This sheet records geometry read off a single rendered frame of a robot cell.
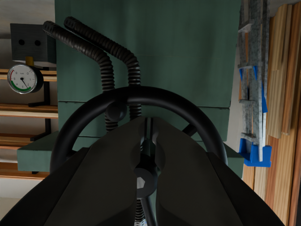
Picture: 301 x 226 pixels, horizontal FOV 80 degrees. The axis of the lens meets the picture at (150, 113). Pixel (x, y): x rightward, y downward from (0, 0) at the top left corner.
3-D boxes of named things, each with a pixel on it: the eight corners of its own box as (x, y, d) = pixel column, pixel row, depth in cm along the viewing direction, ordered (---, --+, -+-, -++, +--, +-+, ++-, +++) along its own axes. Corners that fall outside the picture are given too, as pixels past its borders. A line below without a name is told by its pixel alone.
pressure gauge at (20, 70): (35, 54, 38) (36, 94, 39) (45, 58, 41) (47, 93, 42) (4, 53, 37) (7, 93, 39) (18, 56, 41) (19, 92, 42)
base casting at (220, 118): (232, 108, 46) (229, 142, 47) (186, 97, 103) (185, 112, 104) (55, 101, 45) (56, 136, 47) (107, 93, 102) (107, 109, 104)
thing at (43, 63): (45, 23, 39) (46, 62, 40) (70, 39, 51) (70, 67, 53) (6, 22, 39) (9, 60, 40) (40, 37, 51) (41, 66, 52)
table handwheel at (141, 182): (247, 246, 29) (72, 282, 30) (207, 182, 49) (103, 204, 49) (217, 64, 25) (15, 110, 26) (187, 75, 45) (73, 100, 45)
